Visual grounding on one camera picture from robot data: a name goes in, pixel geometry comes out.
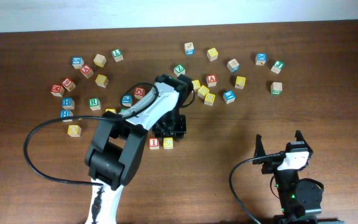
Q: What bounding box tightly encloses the blue P wooden block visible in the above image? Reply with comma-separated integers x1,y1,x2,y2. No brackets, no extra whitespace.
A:
121,95,132,108

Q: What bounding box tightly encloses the red I wooden block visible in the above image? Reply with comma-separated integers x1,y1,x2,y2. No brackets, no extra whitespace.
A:
149,138,160,150

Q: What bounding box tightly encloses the blue H block upper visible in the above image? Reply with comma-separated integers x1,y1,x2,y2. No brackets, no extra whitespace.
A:
62,98,75,110

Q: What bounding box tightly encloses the yellow block left group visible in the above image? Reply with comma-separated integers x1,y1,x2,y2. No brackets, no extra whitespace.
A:
95,74,109,88

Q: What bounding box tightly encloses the blue S wooden block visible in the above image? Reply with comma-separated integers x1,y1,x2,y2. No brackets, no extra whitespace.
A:
71,57,85,69

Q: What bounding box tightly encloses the yellow top block far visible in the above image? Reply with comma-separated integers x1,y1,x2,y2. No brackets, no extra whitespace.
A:
206,47,219,61

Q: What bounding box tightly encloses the green Z wooden block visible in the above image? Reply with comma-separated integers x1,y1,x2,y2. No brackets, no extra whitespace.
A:
173,64,185,77

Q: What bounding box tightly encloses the blue-sided wooden block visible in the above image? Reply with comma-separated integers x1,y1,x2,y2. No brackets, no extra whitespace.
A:
184,42,195,55

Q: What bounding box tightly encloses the plain yellow-sided block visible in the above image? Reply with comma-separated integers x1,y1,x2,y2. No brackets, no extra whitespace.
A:
93,54,107,67

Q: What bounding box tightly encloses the yellow block cluster middle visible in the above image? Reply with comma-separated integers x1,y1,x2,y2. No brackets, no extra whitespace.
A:
197,85,209,99

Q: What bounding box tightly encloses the yellow C wooden block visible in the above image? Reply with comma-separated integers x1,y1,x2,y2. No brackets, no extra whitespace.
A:
163,138,173,149

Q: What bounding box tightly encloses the yellow block cluster back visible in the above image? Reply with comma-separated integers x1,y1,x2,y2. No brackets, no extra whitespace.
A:
191,80,201,92

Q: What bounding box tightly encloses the yellow block cluster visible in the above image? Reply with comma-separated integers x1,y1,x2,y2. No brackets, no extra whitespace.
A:
197,85,209,99
191,80,201,92
204,93,216,106

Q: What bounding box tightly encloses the red M wooden block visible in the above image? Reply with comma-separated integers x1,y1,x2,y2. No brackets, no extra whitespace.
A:
50,85,65,97

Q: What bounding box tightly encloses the yellow block with pencil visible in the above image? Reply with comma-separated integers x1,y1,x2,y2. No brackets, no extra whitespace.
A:
234,76,246,89

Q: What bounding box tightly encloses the red G wooden block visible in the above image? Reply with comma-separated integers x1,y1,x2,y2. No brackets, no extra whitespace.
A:
62,78,76,91

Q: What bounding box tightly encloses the green J wooden block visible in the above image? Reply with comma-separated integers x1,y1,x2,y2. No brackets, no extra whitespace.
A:
271,60,285,74

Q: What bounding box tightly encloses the red A wooden block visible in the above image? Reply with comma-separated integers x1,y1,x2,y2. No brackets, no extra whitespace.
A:
206,74,218,87

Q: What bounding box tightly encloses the yellow block lower left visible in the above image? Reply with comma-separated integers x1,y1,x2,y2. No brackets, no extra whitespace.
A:
67,124,81,138

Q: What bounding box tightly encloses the blue X wooden block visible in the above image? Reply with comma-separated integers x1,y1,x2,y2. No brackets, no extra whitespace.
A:
255,53,267,65

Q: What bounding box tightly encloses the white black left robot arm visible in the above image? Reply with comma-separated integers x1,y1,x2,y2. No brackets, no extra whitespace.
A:
85,74,194,224

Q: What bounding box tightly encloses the green L wooden block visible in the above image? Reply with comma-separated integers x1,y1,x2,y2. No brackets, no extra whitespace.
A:
111,49,124,62

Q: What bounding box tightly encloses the green r block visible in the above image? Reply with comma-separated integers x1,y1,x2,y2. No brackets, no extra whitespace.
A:
89,98,101,111
270,82,282,95

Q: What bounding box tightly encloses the yellow block beside V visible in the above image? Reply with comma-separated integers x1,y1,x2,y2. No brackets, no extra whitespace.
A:
105,108,116,114

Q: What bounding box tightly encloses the yellow block cluster front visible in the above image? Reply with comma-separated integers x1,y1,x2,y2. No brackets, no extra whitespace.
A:
204,93,216,106

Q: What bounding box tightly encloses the blue h block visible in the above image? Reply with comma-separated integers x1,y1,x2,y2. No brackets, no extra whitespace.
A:
62,98,75,110
60,110,73,122

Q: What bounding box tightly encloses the blue I leaf block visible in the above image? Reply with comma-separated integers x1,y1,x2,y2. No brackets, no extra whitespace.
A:
223,90,236,104

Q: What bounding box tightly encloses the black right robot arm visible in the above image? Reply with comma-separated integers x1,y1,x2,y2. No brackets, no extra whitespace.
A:
253,130,342,224

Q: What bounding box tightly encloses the red O wooden block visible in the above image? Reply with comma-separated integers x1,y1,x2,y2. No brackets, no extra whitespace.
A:
134,87,145,100

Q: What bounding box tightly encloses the blue H block lower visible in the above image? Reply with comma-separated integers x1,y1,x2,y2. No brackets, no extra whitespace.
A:
60,110,73,122

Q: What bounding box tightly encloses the blue D wooden block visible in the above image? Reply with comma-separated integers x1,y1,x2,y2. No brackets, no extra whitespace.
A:
227,58,240,73

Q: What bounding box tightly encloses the red A block left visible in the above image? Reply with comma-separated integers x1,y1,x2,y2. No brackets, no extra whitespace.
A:
80,65,94,78

